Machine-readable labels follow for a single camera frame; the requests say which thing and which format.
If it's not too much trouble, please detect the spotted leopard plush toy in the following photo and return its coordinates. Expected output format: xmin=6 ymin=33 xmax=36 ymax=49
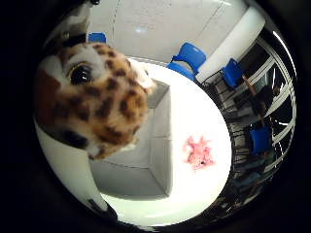
xmin=33 ymin=42 xmax=156 ymax=161

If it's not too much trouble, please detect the pink plush toy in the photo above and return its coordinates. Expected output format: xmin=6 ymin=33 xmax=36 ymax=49
xmin=183 ymin=135 xmax=217 ymax=171

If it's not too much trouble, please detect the grey fabric container box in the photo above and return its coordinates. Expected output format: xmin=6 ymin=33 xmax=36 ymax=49
xmin=88 ymin=79 xmax=173 ymax=200

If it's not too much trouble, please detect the blue plastic chair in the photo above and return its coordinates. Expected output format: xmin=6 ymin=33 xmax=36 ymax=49
xmin=222 ymin=57 xmax=245 ymax=89
xmin=166 ymin=42 xmax=207 ymax=82
xmin=249 ymin=125 xmax=273 ymax=156
xmin=87 ymin=31 xmax=107 ymax=44

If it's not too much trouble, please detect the white shelving rack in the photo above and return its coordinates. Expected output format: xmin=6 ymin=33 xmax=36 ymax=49
xmin=207 ymin=72 xmax=257 ymax=130

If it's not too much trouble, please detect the blue jacket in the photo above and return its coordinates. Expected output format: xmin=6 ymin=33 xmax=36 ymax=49
xmin=239 ymin=154 xmax=276 ymax=188

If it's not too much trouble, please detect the person in dark clothes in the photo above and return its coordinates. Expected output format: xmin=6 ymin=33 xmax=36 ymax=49
xmin=242 ymin=76 xmax=281 ymax=127

